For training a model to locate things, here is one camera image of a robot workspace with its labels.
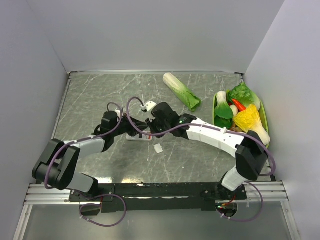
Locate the brown mushroom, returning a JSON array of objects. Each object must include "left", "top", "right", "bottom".
[{"left": 229, "top": 122, "right": 243, "bottom": 133}]

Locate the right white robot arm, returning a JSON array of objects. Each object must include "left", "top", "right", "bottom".
[{"left": 142, "top": 101, "right": 267, "bottom": 199}]

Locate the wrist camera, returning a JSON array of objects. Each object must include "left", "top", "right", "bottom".
[
  {"left": 140, "top": 101, "right": 157, "bottom": 113},
  {"left": 115, "top": 110, "right": 122, "bottom": 117}
]

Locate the green lettuce head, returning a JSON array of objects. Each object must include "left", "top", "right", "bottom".
[{"left": 227, "top": 82, "right": 261, "bottom": 110}]

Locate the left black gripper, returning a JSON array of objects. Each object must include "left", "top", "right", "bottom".
[{"left": 111, "top": 113, "right": 149, "bottom": 137}]

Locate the white remote control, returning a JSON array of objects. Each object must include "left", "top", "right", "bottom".
[{"left": 126, "top": 133, "right": 153, "bottom": 142}]

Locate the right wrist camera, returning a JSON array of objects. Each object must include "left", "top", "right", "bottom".
[{"left": 140, "top": 101, "right": 157, "bottom": 113}]

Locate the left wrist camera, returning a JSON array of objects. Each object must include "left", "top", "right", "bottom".
[{"left": 115, "top": 110, "right": 122, "bottom": 117}]

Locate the long green napa cabbage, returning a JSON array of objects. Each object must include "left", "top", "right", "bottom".
[{"left": 163, "top": 72, "right": 202, "bottom": 112}]

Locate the white mushroom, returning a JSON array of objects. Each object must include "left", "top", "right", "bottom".
[{"left": 229, "top": 104, "right": 239, "bottom": 117}]

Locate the aluminium frame rail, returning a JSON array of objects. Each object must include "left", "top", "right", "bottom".
[{"left": 23, "top": 181, "right": 289, "bottom": 206}]

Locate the yellow napa cabbage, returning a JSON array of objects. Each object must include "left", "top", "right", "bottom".
[{"left": 233, "top": 104, "right": 271, "bottom": 146}]

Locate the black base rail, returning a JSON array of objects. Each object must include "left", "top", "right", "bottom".
[{"left": 69, "top": 182, "right": 247, "bottom": 213}]

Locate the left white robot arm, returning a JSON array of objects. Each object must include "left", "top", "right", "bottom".
[{"left": 32, "top": 110, "right": 139, "bottom": 201}]

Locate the bok choy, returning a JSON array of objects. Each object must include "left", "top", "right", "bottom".
[{"left": 214, "top": 91, "right": 234, "bottom": 119}]

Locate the red chili pepper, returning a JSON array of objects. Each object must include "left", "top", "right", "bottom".
[{"left": 231, "top": 98, "right": 246, "bottom": 112}]

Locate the green plastic tray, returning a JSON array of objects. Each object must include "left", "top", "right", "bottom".
[{"left": 212, "top": 90, "right": 269, "bottom": 134}]

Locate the white battery cover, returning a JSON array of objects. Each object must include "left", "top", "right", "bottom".
[{"left": 153, "top": 143, "right": 163, "bottom": 154}]

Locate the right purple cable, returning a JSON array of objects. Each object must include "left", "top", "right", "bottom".
[{"left": 125, "top": 96, "right": 278, "bottom": 223}]

